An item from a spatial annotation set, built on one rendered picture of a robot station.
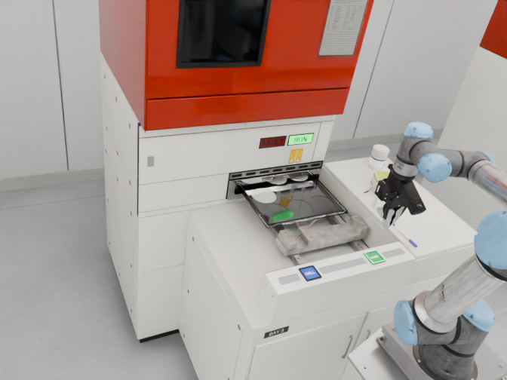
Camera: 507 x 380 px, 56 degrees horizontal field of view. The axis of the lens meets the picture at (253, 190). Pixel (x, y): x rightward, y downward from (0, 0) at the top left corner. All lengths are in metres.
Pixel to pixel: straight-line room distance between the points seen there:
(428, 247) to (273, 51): 0.88
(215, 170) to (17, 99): 1.66
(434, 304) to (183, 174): 1.01
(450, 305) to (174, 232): 1.15
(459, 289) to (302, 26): 0.98
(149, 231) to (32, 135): 1.56
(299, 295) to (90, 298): 1.46
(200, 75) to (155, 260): 0.84
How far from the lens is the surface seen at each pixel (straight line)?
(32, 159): 3.42
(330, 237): 1.85
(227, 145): 1.83
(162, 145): 1.74
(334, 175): 2.07
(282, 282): 1.51
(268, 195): 1.95
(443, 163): 1.35
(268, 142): 1.91
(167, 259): 2.09
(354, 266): 1.64
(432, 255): 1.84
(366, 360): 1.58
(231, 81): 1.65
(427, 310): 1.32
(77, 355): 2.51
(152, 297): 2.23
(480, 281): 1.17
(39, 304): 2.74
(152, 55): 1.53
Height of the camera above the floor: 2.01
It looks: 34 degrees down
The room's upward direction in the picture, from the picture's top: 10 degrees clockwise
